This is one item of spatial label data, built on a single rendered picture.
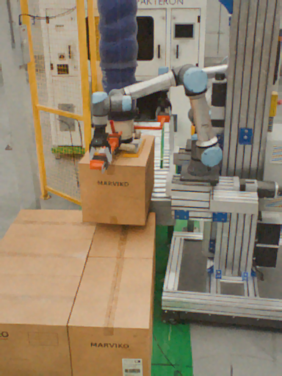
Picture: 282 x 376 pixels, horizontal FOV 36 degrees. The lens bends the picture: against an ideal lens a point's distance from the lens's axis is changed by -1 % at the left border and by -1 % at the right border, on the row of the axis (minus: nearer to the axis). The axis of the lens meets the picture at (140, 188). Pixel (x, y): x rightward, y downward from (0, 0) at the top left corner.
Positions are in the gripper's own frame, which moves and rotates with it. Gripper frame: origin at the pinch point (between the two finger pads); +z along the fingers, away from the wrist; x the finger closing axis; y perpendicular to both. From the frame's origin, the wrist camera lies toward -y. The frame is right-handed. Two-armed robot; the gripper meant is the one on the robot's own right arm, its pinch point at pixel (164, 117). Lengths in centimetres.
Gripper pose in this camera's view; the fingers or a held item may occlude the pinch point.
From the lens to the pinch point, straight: 306.3
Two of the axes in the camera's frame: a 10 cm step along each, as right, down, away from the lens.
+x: 9.9, 0.4, -1.3
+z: 0.2, 9.0, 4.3
